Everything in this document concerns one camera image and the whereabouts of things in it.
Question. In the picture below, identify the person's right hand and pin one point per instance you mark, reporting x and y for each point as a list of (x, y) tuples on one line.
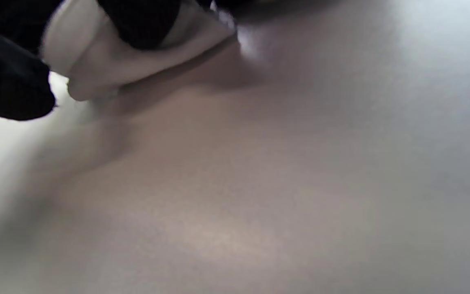
[(141, 24)]

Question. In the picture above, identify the person's left hand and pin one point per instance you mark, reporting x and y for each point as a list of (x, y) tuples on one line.
[(10, 81)]

